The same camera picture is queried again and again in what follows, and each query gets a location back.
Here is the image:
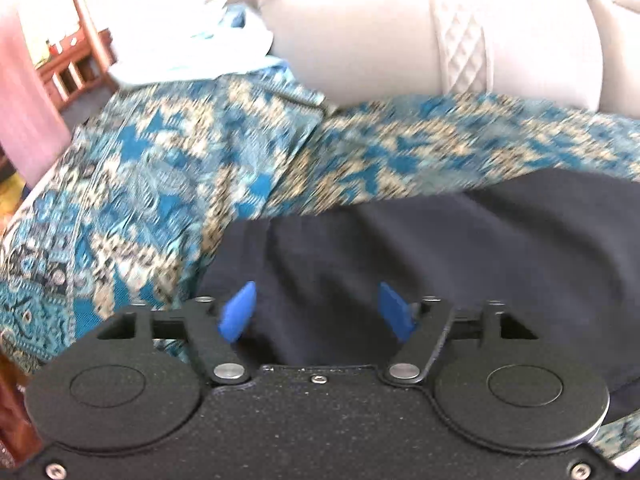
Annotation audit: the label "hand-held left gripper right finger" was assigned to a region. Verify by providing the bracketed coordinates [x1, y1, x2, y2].
[377, 281, 541, 388]

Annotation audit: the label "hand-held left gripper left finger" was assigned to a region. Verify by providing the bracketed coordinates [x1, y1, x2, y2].
[95, 281, 258, 388]

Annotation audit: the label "black pants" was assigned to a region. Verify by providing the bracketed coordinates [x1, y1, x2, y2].
[197, 167, 640, 401]

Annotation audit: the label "teal patterned blanket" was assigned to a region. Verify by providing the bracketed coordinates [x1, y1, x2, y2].
[0, 2, 640, 473]

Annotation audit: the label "white light blue cloth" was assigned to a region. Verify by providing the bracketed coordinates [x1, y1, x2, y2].
[107, 0, 296, 88]

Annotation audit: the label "pink curtain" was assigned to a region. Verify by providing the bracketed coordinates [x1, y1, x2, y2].
[0, 5, 71, 186]

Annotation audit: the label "wooden railing furniture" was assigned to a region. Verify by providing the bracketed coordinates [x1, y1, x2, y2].
[32, 0, 120, 111]

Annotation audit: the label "dark wooden sofa frame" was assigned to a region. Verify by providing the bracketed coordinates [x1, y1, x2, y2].
[0, 350, 45, 473]

